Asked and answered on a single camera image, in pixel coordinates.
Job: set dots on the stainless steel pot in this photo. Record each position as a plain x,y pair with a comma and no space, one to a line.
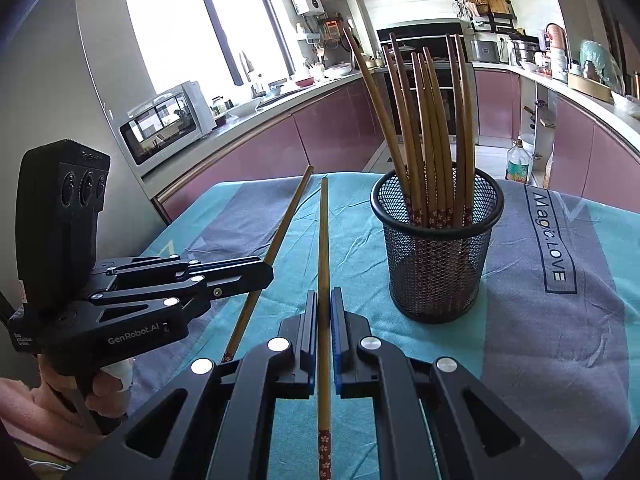
525,51

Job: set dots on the plastic covered bowl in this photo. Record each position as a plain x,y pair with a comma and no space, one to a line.
627,106

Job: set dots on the grey refrigerator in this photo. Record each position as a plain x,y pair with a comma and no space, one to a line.
60,60

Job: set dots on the white stacked bowls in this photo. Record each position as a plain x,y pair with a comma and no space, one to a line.
337,70

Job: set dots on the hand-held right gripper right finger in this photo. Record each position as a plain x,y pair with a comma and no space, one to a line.
336,332

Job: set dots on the black range hood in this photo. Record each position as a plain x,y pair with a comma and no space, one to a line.
425,31

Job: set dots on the wooden cutting board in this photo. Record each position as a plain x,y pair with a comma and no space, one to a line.
495,2

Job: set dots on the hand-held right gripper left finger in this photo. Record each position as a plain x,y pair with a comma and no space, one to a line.
312,332

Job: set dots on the kitchen window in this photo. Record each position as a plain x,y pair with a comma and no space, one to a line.
200,30

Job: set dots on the silver rice cooker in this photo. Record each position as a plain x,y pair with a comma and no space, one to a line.
484,51

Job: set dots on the person's left hand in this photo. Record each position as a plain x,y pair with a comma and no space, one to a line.
102,395

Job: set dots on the wooden chopstick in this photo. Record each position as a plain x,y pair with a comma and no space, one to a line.
287,215
324,240

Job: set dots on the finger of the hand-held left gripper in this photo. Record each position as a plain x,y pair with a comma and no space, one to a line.
150,266
235,280

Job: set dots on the bundle of chopsticks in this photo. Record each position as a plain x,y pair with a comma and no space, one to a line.
425,135

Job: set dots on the curved pink base cabinets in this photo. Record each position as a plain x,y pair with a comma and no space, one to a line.
580,145

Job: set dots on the printed teal grey blanket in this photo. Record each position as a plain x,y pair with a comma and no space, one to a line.
525,360

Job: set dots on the long pink base cabinets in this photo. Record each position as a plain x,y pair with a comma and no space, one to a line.
320,125

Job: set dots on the round wooden box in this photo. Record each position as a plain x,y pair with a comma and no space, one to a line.
590,87

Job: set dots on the black wall rack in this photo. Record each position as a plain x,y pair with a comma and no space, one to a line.
492,20

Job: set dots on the white finger bandage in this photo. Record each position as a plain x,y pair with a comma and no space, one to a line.
119,374

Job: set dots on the cooking oil bottle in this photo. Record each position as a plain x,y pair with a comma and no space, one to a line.
518,165

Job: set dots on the white microwave oven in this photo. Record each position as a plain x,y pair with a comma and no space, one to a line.
165,127

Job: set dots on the black built-in oven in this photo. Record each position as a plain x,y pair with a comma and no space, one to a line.
443,85

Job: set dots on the red bowl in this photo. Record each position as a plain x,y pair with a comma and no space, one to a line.
304,80

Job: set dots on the pink pitcher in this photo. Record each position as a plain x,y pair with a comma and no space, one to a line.
556,37

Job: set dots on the black mesh holder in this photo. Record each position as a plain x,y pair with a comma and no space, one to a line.
435,280

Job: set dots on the glass jar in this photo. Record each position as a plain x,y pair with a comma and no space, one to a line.
217,106

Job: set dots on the white bowl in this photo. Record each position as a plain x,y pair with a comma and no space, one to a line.
246,106

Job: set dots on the green plastic bag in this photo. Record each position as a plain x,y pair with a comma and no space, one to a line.
600,65

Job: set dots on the white bucket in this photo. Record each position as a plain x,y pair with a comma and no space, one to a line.
526,144

